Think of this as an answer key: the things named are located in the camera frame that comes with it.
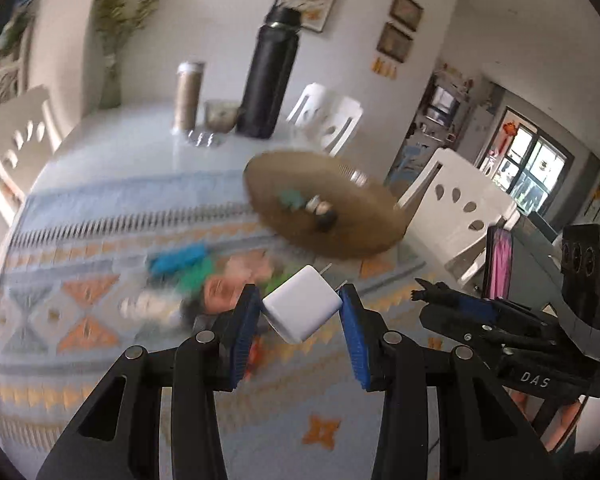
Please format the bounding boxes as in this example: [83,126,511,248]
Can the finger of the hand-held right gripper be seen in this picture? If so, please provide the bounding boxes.
[422,287,556,331]
[420,310,551,356]

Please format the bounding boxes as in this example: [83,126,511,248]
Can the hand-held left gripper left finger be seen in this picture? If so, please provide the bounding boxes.
[35,284,263,480]

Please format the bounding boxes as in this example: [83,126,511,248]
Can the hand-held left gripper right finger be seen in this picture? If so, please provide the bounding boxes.
[337,284,541,480]

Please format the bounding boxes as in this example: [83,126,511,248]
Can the white charger cube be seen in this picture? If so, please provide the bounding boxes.
[261,265,343,346]

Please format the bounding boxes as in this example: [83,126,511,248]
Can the green spiky toy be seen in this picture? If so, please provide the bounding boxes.
[179,260,217,297]

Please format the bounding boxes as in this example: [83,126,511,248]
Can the gold ribbed bowl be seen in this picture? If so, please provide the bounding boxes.
[243,151,407,261]

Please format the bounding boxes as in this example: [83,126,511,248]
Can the person's right hand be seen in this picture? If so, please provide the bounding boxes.
[540,396,579,456]

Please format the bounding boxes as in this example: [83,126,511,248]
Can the phone with pink screen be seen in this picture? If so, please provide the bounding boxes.
[484,226,514,299]

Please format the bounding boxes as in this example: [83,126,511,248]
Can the small white object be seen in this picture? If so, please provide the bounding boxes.
[121,294,182,327]

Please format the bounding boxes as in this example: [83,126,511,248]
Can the white plastic chair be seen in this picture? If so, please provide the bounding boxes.
[286,82,363,157]
[397,147,521,288]
[0,85,63,211]

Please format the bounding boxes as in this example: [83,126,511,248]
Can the blue rectangular box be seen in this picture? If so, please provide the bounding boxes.
[149,244,210,277]

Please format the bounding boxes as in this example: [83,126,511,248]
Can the patterned table mat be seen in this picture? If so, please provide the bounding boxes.
[0,170,461,480]

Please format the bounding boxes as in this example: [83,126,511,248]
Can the window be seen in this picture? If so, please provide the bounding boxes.
[499,106,577,217]

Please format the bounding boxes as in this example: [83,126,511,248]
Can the small dark round object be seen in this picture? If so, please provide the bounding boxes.
[305,199,339,233]

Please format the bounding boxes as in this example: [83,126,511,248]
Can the foil blister pack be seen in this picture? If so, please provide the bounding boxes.
[186,129,222,147]

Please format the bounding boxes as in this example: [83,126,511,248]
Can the small glass bowl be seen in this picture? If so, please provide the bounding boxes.
[204,100,241,133]

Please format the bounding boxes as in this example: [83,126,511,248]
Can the grey cylindrical canister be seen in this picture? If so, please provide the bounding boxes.
[172,61,206,133]

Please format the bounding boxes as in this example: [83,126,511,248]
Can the black water bottle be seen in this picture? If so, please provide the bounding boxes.
[236,5,301,140]

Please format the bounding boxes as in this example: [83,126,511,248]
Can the glass vase with flowers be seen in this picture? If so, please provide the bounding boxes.
[92,0,163,110]

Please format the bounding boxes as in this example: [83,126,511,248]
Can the orange wall stickers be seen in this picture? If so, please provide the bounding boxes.
[371,57,399,79]

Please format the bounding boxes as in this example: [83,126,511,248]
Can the framed wall picture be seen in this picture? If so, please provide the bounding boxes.
[390,0,425,32]
[377,22,414,64]

